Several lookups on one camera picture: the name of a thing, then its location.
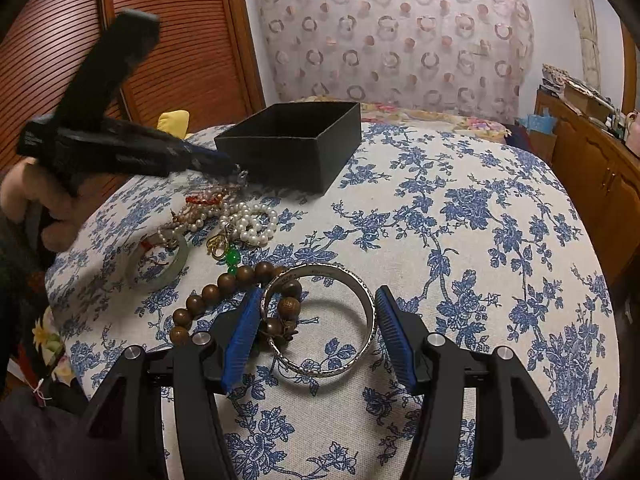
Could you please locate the cardboard box with blue paper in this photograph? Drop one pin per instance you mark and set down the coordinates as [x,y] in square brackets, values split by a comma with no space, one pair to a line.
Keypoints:
[537,127]

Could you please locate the person's left hand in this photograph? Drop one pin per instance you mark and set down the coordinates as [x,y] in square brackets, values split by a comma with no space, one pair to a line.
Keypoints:
[35,195]

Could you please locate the silver bangle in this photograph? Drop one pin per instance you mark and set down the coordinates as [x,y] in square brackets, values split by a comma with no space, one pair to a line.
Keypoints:
[320,270]

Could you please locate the jade bangle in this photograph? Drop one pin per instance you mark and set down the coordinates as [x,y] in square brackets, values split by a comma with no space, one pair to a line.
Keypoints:
[182,255]

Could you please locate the open cardboard box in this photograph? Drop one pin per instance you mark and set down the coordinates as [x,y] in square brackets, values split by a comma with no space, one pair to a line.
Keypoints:
[585,97]

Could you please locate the beige side curtain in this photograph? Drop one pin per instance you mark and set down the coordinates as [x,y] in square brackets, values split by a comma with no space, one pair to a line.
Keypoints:
[587,25]

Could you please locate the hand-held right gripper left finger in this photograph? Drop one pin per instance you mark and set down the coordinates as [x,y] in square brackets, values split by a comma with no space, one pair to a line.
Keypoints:
[245,335]

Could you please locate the stack of books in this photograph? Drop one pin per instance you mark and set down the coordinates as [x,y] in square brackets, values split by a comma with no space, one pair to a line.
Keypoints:
[552,80]

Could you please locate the circle-patterned sheer curtain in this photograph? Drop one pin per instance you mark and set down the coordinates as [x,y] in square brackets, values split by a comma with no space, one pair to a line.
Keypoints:
[390,35]

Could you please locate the dark floral cloth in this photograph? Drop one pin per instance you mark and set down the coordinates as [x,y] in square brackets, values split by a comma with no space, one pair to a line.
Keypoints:
[50,340]

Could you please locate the wooden sideboard cabinet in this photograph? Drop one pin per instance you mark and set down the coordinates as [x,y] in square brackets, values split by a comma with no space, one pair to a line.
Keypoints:
[600,170]

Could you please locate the person's left forearm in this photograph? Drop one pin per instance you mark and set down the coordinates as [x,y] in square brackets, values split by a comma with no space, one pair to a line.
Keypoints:
[15,245]

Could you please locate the black cardboard box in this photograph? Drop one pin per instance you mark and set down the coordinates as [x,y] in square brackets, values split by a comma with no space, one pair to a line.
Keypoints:
[280,165]

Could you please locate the floral bedspread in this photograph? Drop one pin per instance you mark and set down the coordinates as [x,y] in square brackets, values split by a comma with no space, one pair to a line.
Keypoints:
[450,121]

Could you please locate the gold pendant with green bead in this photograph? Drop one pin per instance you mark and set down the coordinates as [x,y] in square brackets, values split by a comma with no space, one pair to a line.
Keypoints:
[232,258]

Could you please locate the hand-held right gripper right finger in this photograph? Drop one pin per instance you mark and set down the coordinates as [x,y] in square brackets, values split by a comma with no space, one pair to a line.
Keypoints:
[395,340]

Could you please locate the blue floral tablecloth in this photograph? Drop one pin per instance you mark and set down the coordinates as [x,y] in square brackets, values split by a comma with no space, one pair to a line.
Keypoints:
[450,260]

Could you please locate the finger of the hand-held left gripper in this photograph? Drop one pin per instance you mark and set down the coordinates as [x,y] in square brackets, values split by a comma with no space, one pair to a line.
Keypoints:
[210,170]
[200,152]

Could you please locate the wooden louvered wardrobe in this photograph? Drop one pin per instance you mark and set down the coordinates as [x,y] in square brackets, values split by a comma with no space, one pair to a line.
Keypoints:
[190,60]

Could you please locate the yellow plush toy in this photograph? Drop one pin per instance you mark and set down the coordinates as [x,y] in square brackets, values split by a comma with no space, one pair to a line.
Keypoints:
[172,122]

